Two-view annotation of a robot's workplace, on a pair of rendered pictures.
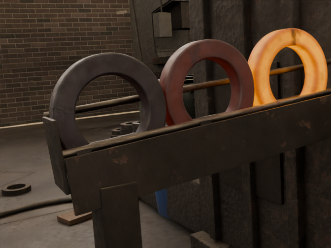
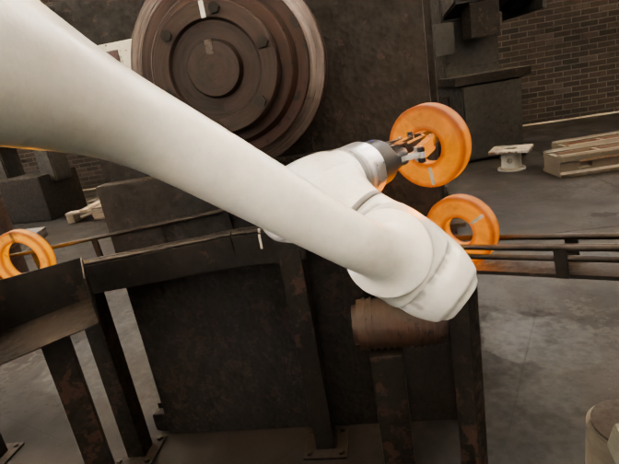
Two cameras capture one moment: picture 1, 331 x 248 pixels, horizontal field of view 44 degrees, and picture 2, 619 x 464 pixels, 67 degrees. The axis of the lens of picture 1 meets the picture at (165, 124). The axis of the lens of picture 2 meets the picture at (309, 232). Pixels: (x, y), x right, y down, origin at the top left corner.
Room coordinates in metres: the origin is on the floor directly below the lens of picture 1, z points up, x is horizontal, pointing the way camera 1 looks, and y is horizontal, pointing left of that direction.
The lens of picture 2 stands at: (0.22, -1.71, 1.05)
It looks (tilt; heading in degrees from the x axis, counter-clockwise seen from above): 17 degrees down; 36
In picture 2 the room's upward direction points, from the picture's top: 10 degrees counter-clockwise
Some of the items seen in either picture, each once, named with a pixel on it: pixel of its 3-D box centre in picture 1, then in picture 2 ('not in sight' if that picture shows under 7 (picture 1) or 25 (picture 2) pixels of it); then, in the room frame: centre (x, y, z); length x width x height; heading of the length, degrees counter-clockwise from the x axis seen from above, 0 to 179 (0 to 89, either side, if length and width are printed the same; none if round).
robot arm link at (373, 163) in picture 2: not in sight; (355, 173); (0.83, -1.36, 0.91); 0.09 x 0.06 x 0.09; 82
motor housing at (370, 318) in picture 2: not in sight; (406, 390); (1.14, -1.25, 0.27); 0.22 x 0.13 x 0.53; 117
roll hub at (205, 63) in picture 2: not in sight; (216, 68); (1.03, -0.93, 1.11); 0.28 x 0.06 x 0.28; 117
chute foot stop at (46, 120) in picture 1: (55, 154); not in sight; (0.59, 0.16, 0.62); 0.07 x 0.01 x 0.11; 27
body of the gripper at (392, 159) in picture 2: not in sight; (380, 160); (0.90, -1.37, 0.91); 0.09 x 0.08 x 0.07; 172
